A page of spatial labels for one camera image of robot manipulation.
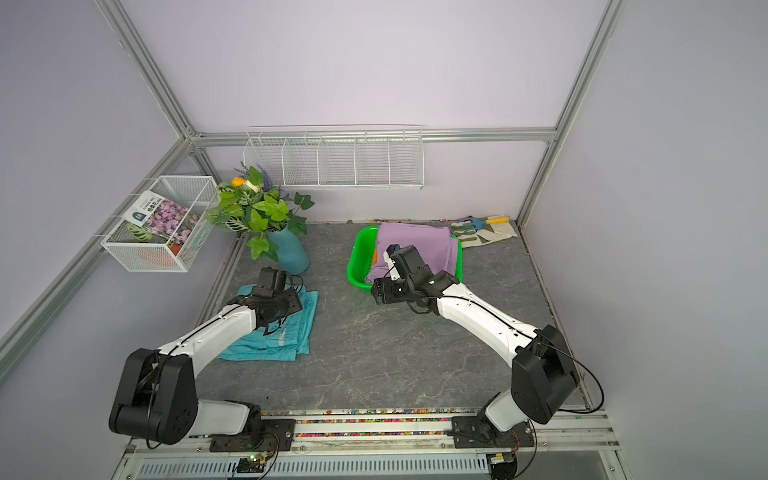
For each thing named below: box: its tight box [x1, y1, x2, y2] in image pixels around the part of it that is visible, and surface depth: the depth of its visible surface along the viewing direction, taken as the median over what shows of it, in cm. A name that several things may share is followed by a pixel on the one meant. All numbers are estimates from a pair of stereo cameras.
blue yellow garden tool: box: [458, 216, 510, 234], surface depth 122 cm
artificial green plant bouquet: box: [206, 161, 315, 260], surface depth 81 cm
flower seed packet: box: [122, 190, 199, 256], surface depth 75 cm
